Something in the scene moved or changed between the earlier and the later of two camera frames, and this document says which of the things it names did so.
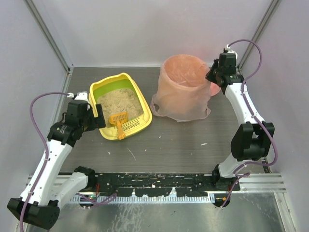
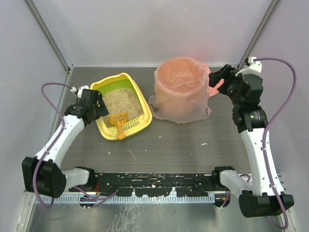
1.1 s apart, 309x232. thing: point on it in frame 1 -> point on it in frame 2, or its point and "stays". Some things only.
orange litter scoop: (118, 119) stays
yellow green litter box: (126, 111) stays
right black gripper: (213, 71) -> (223, 79)
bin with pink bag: (184, 93) stays
